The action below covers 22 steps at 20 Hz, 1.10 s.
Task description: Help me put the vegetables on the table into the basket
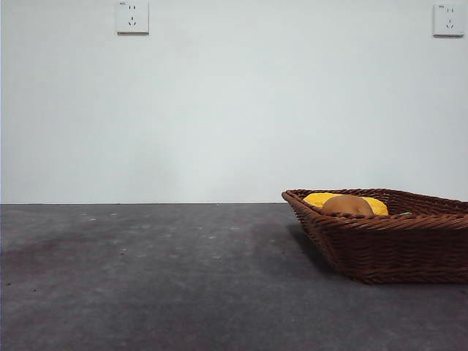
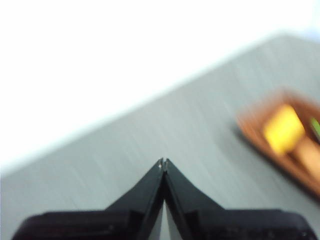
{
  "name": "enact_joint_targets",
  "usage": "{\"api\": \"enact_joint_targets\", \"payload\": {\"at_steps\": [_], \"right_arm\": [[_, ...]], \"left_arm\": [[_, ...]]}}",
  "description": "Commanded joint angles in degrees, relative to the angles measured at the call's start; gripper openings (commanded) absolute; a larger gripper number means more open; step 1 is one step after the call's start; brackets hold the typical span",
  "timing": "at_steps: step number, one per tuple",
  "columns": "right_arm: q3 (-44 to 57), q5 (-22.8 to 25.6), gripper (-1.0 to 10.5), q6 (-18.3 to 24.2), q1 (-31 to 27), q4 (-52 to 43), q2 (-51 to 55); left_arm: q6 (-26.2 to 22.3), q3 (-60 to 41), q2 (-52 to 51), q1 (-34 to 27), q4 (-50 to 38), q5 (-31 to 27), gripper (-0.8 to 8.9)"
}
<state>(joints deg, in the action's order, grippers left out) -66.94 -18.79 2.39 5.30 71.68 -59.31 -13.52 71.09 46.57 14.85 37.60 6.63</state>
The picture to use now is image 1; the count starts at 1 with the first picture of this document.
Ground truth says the brown wicker basket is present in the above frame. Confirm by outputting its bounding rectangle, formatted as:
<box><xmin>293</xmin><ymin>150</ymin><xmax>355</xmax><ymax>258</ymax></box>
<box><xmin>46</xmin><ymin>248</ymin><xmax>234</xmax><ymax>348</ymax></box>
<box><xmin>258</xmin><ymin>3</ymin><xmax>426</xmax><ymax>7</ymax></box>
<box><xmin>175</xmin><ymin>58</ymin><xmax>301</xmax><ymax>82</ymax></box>
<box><xmin>281</xmin><ymin>188</ymin><xmax>468</xmax><ymax>286</ymax></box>

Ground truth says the brown potato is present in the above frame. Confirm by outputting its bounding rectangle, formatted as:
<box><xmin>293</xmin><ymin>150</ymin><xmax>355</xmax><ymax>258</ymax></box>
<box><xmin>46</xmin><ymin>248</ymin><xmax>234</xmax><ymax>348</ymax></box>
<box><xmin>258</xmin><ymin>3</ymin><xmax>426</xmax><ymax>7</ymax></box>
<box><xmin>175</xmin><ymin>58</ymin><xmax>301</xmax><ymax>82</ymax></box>
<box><xmin>321</xmin><ymin>195</ymin><xmax>374</xmax><ymax>216</ymax></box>

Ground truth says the white wall socket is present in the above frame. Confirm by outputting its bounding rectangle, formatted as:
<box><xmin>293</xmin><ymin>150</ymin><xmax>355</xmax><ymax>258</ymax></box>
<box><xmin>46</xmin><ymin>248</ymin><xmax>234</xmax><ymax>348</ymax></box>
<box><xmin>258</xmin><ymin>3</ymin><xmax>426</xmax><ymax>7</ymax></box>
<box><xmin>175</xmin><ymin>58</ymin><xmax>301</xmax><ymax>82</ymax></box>
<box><xmin>116</xmin><ymin>0</ymin><xmax>150</xmax><ymax>36</ymax></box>
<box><xmin>433</xmin><ymin>3</ymin><xmax>464</xmax><ymax>37</ymax></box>

